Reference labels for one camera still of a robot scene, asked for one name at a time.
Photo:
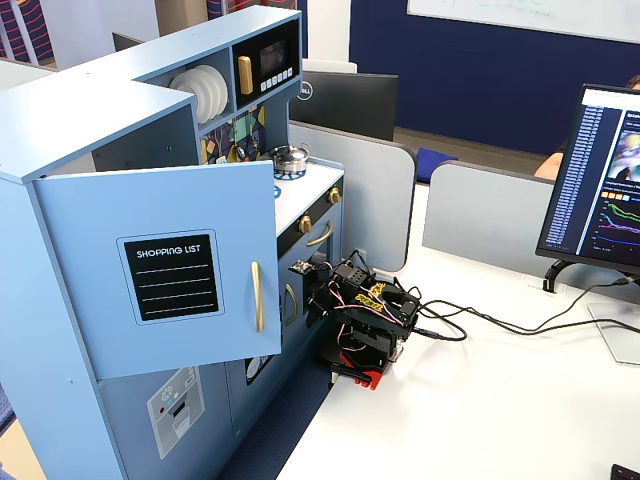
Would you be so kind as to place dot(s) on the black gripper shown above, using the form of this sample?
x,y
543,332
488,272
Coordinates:
x,y
317,299

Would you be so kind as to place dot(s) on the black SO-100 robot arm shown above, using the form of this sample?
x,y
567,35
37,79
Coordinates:
x,y
395,306

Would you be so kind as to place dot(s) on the person's bare forearm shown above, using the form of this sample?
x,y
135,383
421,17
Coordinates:
x,y
548,167

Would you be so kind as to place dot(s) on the red arm base clamp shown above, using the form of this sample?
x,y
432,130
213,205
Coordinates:
x,y
367,374

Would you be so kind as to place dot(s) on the steel pot with lid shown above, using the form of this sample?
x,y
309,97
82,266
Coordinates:
x,y
289,157

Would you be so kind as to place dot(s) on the gold stove knob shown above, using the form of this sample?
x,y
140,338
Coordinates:
x,y
334,195
305,224

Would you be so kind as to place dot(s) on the grey desk divider rounded corner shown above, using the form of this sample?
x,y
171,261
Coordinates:
x,y
372,200

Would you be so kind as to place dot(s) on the small hanging metal utensil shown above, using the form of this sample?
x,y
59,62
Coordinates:
x,y
221,160
241,152

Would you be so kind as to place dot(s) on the blue chair cushion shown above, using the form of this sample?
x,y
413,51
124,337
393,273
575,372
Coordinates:
x,y
435,160

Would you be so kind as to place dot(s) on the grey desk divider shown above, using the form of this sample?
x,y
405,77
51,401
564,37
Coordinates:
x,y
480,210

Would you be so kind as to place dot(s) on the blue shopping list cabinet door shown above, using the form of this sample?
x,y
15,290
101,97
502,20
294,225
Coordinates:
x,y
150,210

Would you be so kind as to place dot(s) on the black Dell monitor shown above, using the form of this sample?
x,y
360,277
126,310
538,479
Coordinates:
x,y
350,102

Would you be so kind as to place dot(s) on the white plate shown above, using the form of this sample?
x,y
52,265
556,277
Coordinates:
x,y
212,95
201,97
223,92
181,82

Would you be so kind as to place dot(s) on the black monitor stand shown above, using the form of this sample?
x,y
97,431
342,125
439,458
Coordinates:
x,y
555,274

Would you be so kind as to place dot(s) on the monitor showing graphs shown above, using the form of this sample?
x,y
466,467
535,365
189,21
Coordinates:
x,y
585,175

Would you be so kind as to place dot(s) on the blue toy kitchen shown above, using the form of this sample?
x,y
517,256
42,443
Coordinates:
x,y
75,100

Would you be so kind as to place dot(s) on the black phone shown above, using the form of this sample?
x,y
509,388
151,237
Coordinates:
x,y
627,473

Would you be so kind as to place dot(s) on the whiteboard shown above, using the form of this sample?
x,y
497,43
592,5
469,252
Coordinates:
x,y
525,15

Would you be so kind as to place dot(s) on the small wrist camera board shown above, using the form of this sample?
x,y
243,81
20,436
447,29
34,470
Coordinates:
x,y
301,268

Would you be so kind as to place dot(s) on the silver monitor base plate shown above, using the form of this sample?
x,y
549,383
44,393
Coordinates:
x,y
617,335

